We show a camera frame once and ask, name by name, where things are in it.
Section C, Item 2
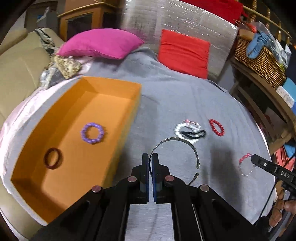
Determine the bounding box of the dark red bangle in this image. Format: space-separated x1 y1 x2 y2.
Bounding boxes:
44 148 63 170

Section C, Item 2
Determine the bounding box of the red bead bracelet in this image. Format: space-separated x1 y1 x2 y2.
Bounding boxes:
209 118 225 137

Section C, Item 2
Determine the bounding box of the wicker basket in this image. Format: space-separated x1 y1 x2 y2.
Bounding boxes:
234 36 286 89

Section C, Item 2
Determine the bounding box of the pink and clear bead bracelet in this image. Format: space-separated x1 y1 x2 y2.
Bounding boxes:
238 153 257 177

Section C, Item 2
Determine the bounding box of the silver wire bangle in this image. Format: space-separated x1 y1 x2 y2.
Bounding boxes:
148 137 200 176

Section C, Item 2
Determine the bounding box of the grey blanket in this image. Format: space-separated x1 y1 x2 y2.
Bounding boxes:
4 46 277 241

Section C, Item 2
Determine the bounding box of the orange cardboard box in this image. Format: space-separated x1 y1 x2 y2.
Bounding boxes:
4 77 142 225

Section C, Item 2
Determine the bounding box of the red cushion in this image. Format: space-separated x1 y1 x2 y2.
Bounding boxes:
158 29 211 79

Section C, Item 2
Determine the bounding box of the grey plastic bag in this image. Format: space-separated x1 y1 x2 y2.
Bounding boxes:
40 67 61 90

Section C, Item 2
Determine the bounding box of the patterned beige scarf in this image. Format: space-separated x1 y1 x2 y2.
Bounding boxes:
54 55 82 79

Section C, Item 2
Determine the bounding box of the black cable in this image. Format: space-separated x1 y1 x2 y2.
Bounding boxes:
253 152 296 227

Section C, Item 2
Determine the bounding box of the silver insulation panel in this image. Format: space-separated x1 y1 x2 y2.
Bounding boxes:
119 0 238 80

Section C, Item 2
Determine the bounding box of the white bead bracelet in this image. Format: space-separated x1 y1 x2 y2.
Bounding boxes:
174 122 202 144

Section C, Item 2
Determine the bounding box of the purple bead bracelet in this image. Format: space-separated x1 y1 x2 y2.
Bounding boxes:
80 122 105 145

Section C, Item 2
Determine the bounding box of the wooden shelf frame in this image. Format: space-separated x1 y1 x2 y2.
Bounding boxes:
230 57 295 154

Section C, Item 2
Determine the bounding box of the magenta pillow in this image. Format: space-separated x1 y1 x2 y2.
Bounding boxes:
57 28 144 60

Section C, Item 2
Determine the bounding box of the black hair tie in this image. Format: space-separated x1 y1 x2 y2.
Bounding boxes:
180 129 207 140

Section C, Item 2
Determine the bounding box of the pink bed sheet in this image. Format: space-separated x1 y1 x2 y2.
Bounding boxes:
0 58 95 149

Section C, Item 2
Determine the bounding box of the person's right hand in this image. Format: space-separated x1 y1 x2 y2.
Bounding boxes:
269 190 295 236

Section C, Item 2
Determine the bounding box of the blue cloth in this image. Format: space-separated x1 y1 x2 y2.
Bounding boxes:
246 32 271 59

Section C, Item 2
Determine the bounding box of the wooden cabinet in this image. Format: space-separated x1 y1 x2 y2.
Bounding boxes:
58 1 119 41

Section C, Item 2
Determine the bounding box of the small pink white bracelet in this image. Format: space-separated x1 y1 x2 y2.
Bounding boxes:
184 119 202 130

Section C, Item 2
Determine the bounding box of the red fabric on headboard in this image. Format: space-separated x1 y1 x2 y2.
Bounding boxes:
182 0 247 24

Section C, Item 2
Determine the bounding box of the beige leather sofa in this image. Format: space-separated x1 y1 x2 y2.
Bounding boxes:
1 28 50 240

